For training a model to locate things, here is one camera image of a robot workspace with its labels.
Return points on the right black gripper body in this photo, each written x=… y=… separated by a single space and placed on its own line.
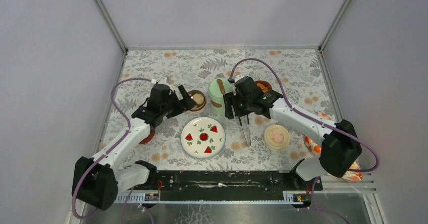
x=241 y=106

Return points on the floral table mat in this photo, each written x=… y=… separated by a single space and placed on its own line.
x=296 y=70

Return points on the green cylindrical container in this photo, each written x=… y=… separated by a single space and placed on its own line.
x=217 y=105

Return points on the fried chicken piece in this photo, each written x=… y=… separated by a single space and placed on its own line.
x=263 y=87

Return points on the orange floral cloth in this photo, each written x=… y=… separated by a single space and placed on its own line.
x=315 y=149

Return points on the rice ball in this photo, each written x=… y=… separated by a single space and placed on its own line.
x=198 y=98

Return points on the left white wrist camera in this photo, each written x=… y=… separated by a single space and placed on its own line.
x=166 y=80

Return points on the green lid with handle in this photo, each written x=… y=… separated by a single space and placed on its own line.
x=217 y=88

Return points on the steel bowl red band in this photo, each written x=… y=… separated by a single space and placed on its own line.
x=265 y=83
x=198 y=108

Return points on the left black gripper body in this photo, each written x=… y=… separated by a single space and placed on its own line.
x=177 y=101

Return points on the white plate with food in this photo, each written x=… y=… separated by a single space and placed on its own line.
x=203 y=138

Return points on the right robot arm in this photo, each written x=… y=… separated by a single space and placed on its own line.
x=340 y=148

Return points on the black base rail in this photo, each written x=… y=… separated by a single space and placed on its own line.
x=265 y=180

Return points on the black tongs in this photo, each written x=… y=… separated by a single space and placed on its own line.
x=244 y=123

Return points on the red round lid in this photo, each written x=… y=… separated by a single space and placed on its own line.
x=148 y=138

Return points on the cream round lid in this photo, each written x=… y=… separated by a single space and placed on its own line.
x=276 y=137

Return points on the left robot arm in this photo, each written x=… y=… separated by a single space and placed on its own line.
x=98 y=180

